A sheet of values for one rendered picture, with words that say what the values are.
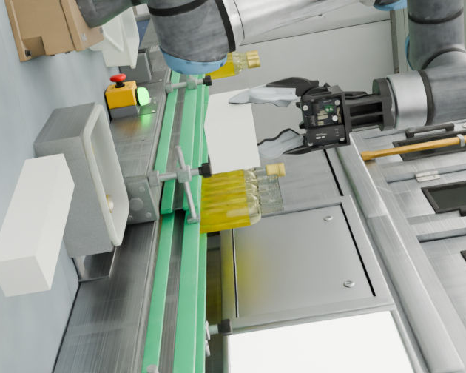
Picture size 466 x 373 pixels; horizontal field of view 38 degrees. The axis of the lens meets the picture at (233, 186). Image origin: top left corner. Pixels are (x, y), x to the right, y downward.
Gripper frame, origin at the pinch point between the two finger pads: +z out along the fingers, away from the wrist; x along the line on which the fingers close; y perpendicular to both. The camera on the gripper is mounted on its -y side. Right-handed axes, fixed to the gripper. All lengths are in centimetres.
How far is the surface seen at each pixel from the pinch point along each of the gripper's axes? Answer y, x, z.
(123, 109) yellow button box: -76, 7, 30
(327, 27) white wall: -647, 45, -90
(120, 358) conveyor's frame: 3.7, 31.1, 23.3
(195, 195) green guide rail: -46, 23, 13
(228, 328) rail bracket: -15.4, 39.1, 8.7
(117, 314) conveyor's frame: -7.6, 29.3, 25.4
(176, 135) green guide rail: -63, 13, 17
